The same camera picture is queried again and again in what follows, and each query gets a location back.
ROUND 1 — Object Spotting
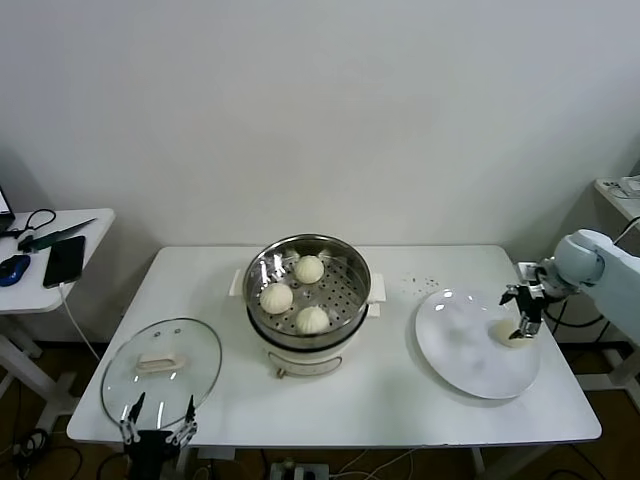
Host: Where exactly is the white steamed baozi bun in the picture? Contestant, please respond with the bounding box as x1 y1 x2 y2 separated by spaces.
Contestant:
259 283 295 315
295 305 331 335
492 319 532 350
293 254 325 285

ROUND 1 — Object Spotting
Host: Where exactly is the black cord loop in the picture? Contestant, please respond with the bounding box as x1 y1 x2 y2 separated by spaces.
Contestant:
7 208 57 241

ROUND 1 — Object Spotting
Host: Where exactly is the white floor cable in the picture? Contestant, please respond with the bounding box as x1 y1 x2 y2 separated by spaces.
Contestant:
339 448 419 476

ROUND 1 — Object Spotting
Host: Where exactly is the white electronic device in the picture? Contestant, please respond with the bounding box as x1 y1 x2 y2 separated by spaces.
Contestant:
602 174 640 200

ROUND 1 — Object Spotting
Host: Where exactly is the black laptop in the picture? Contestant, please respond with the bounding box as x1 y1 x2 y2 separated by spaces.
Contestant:
0 183 16 234

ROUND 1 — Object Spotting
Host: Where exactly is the grey floor power strip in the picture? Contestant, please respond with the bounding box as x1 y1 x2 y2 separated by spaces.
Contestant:
269 462 331 480

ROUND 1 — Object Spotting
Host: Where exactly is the large white plate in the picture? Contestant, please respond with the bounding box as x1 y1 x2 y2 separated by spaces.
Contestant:
414 288 541 400

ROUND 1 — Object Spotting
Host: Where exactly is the perforated steel steamer basket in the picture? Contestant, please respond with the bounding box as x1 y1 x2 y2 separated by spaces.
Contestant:
228 233 389 340

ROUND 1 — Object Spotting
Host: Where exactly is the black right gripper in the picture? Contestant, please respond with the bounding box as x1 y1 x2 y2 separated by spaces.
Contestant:
499 282 545 342

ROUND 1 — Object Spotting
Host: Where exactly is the large white work table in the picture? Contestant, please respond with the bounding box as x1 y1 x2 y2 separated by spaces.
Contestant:
67 244 604 480

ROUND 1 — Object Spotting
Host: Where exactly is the green handled knife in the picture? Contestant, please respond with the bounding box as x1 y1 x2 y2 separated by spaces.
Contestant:
23 217 98 251

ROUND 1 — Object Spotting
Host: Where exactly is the black smartphone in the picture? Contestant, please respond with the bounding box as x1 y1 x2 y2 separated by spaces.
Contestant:
42 234 87 290

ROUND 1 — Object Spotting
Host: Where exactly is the black floor cable bundle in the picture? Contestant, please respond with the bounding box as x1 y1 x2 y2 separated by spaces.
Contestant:
0 424 84 480

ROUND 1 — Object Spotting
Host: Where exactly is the round glass pot lid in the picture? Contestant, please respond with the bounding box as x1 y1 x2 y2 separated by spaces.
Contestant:
101 317 223 431

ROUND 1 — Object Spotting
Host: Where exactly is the white rounded side table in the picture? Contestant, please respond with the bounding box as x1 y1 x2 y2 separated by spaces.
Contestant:
0 207 116 436

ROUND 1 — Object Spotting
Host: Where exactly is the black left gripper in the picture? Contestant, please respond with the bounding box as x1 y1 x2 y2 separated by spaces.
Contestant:
118 391 199 480

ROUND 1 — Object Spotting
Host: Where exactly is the blue computer mouse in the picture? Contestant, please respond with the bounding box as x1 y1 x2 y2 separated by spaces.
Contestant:
0 253 32 288

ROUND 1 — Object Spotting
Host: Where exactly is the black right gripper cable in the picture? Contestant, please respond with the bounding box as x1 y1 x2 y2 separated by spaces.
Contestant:
542 299 611 331

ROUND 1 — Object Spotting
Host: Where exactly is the white charging cable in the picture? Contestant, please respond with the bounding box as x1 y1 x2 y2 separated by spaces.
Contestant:
58 282 103 361

